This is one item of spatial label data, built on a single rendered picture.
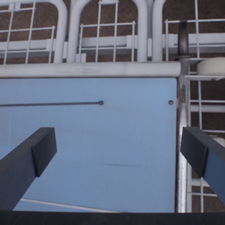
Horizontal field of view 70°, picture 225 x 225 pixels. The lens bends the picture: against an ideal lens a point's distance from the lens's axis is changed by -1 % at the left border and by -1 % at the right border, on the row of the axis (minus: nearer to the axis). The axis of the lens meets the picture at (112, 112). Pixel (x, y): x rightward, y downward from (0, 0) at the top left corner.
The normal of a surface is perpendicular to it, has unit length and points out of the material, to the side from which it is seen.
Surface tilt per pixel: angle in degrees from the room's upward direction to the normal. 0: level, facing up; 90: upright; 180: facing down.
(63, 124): 5
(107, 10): 0
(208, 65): 40
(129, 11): 0
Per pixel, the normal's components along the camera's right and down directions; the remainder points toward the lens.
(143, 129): -0.14, -0.06
